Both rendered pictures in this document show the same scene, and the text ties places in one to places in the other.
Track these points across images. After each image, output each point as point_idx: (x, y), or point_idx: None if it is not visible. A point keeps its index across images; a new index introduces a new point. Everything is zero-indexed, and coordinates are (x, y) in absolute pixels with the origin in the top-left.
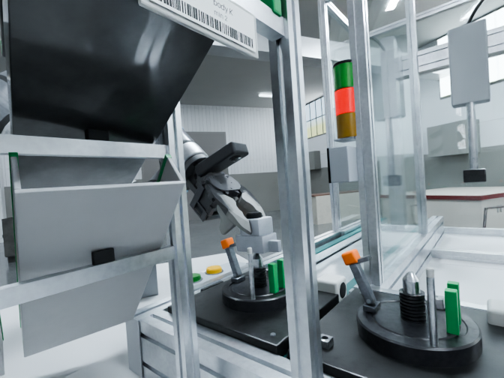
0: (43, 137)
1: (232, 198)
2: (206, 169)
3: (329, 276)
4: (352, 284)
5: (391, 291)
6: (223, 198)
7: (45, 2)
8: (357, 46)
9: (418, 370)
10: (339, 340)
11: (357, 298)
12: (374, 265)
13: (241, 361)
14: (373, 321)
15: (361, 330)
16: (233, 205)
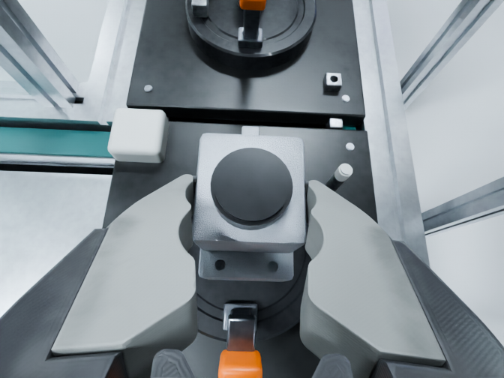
0: None
1: (316, 302)
2: None
3: (129, 132)
4: (54, 142)
5: (100, 65)
6: (415, 315)
7: None
8: None
9: (318, 12)
10: (313, 76)
11: (177, 88)
12: (55, 61)
13: (404, 162)
14: (280, 36)
15: (294, 51)
16: (343, 252)
